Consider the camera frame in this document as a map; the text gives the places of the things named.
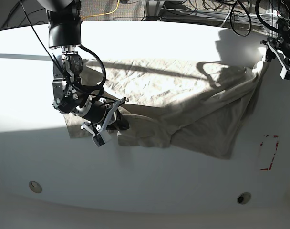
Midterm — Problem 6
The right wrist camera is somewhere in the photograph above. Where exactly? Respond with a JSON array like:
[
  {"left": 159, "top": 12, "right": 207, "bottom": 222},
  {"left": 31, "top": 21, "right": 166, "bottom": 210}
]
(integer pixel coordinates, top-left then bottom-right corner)
[{"left": 92, "top": 131, "right": 112, "bottom": 147}]

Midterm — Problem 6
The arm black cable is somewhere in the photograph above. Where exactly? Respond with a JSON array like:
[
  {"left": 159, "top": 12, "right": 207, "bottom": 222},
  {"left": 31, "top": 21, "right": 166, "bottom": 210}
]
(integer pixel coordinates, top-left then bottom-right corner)
[
  {"left": 18, "top": 0, "right": 107, "bottom": 105},
  {"left": 229, "top": 0, "right": 279, "bottom": 38}
]

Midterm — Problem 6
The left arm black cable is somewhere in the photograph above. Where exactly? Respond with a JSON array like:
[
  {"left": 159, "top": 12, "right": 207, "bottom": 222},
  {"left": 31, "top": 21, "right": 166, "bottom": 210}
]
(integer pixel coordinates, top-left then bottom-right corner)
[{"left": 229, "top": 0, "right": 279, "bottom": 38}]

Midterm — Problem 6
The red tape rectangle marking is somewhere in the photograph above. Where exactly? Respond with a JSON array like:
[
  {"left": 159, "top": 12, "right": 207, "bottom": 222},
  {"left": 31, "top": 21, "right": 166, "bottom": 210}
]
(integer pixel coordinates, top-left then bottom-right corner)
[{"left": 258, "top": 135, "right": 279, "bottom": 171}]

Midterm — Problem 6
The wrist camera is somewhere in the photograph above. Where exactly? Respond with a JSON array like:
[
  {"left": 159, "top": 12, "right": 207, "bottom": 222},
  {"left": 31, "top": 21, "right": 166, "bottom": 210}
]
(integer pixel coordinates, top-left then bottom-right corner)
[
  {"left": 92, "top": 131, "right": 112, "bottom": 147},
  {"left": 280, "top": 66, "right": 290, "bottom": 81}
]

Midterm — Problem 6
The round table grommet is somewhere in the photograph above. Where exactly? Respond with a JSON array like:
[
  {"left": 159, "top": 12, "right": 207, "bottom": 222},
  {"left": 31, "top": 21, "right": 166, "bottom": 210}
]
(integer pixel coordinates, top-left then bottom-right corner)
[
  {"left": 237, "top": 192, "right": 252, "bottom": 205},
  {"left": 29, "top": 181, "right": 42, "bottom": 194}
]

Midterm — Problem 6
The yellow cable on floor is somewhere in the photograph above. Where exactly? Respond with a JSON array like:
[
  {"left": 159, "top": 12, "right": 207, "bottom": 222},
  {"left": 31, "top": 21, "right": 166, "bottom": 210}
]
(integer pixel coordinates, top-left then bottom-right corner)
[{"left": 82, "top": 0, "right": 119, "bottom": 20}]

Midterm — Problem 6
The right round table grommet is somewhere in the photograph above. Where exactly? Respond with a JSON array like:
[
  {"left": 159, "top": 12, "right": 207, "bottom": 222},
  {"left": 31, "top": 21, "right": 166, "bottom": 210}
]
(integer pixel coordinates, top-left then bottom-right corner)
[{"left": 237, "top": 192, "right": 252, "bottom": 205}]

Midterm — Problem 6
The left round table grommet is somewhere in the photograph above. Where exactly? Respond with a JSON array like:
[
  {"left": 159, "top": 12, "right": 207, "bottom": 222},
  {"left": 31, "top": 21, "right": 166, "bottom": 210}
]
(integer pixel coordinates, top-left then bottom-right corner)
[{"left": 29, "top": 181, "right": 42, "bottom": 194}]

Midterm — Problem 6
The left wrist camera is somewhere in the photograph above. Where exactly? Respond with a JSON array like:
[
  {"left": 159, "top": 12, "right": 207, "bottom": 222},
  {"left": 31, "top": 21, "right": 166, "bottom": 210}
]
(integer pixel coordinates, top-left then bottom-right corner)
[{"left": 280, "top": 66, "right": 290, "bottom": 81}]

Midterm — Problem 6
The aluminium frame with cables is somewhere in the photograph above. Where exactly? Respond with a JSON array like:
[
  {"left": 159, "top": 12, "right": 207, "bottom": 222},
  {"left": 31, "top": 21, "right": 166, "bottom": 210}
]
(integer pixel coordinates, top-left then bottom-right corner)
[{"left": 141, "top": 0, "right": 277, "bottom": 37}]

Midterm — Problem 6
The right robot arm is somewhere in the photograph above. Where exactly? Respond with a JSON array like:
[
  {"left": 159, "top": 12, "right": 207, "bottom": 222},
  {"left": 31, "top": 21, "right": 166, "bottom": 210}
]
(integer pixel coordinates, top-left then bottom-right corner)
[{"left": 39, "top": 0, "right": 129, "bottom": 139}]

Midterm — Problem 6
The beige t-shirt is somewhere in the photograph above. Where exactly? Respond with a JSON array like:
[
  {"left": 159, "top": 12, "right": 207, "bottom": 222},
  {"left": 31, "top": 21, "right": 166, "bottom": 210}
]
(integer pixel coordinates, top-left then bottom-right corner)
[{"left": 63, "top": 57, "right": 271, "bottom": 160}]

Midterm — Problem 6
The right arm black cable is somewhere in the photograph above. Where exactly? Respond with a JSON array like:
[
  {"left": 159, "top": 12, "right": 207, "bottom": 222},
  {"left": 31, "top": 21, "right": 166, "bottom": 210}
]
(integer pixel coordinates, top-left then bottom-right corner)
[{"left": 18, "top": 0, "right": 107, "bottom": 105}]

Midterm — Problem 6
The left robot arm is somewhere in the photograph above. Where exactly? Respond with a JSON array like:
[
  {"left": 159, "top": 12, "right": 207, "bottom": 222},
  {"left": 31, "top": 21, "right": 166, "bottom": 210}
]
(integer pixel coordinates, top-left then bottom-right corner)
[{"left": 255, "top": 0, "right": 290, "bottom": 81}]

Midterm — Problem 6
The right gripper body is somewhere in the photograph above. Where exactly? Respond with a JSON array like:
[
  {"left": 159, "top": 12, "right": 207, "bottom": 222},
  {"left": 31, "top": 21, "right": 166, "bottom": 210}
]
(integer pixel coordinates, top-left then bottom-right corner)
[{"left": 82, "top": 100, "right": 114, "bottom": 129}]

